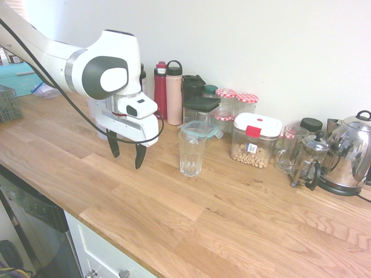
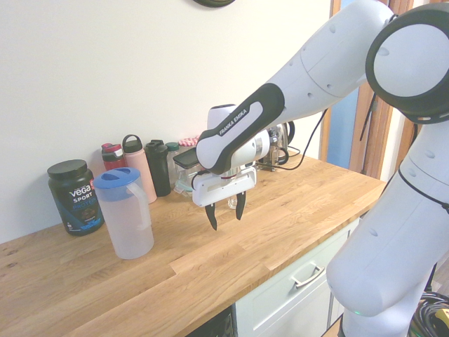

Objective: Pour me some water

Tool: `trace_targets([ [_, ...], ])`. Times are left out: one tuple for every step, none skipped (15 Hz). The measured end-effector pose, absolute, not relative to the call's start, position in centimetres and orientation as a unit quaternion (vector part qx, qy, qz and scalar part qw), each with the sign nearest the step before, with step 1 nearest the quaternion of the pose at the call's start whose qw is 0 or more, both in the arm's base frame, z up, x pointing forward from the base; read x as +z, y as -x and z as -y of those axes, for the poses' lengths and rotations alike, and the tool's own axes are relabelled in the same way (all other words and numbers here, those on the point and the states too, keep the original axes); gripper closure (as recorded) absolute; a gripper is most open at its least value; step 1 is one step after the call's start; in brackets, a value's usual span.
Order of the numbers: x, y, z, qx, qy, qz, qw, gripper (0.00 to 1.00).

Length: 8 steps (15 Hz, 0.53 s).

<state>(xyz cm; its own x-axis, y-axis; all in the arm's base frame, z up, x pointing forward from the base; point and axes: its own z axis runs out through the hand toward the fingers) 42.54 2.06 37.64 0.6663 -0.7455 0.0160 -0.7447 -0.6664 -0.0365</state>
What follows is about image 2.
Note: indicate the wooden door frame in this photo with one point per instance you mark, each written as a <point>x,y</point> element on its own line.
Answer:
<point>379,133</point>

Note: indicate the black shaker bottle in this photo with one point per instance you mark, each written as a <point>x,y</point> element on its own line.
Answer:
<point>158,168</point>

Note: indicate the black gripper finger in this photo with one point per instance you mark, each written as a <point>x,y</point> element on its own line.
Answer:
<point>211,216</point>
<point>240,205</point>

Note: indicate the glass electric kettle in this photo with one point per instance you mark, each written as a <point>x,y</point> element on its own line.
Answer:
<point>277,140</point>

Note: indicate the pink bottle with black cap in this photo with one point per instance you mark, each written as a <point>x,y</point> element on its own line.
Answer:
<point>140,165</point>

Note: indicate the black Vega protein tub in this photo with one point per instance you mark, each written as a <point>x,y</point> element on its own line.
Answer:
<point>75,196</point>

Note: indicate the blue plastic lid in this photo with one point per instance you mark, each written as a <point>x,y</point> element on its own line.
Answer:
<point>129,228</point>

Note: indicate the clear bottle with green lid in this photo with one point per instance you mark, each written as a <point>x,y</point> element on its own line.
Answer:
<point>172,154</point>

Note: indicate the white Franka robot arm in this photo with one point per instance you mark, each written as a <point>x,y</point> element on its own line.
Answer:
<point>315,70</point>

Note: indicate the red white checked cloth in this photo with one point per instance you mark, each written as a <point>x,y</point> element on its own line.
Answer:
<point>187,141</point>

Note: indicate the black round wall clock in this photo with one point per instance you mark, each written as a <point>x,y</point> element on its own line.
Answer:
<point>213,2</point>

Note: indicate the pale green drawer front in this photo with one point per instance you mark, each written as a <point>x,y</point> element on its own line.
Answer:
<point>280,309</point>

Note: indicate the small clear drinking glass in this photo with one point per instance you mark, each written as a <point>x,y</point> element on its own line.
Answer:
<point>232,203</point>

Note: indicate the clear plastic container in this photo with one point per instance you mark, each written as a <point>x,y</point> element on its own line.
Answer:
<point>182,179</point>

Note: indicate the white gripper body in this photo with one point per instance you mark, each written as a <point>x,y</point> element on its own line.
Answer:
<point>224,187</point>

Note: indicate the red water bottle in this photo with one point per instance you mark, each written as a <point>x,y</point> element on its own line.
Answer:
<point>112,159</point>

